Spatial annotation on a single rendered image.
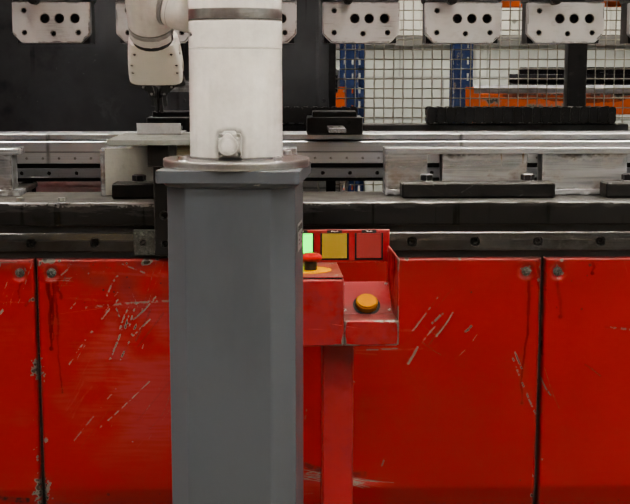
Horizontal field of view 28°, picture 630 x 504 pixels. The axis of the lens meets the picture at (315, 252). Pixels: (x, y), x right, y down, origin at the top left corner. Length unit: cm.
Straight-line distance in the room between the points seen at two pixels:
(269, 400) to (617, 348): 106
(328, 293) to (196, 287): 56
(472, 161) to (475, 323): 33
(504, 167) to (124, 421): 90
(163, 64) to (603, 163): 89
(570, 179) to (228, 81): 114
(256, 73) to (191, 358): 37
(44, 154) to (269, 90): 128
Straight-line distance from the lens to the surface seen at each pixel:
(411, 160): 251
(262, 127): 159
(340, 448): 223
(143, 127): 244
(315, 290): 211
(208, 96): 159
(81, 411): 249
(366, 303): 218
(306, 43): 303
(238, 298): 158
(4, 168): 256
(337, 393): 220
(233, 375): 160
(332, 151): 276
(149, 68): 237
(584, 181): 257
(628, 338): 251
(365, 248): 225
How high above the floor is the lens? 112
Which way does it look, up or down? 8 degrees down
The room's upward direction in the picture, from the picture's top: straight up
